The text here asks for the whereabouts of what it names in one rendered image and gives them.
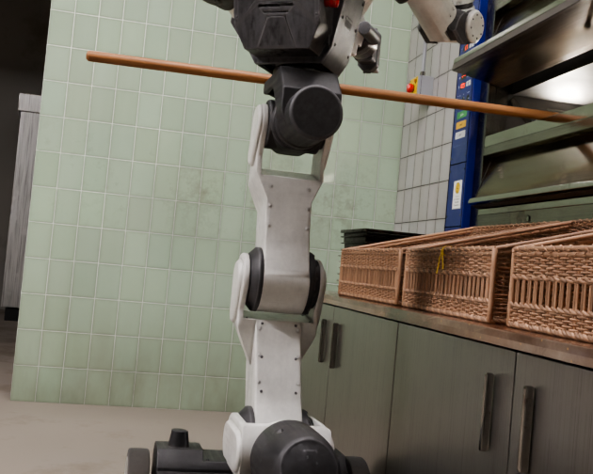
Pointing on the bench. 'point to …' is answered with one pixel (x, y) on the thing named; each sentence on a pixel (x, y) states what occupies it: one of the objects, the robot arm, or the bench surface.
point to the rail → (510, 29)
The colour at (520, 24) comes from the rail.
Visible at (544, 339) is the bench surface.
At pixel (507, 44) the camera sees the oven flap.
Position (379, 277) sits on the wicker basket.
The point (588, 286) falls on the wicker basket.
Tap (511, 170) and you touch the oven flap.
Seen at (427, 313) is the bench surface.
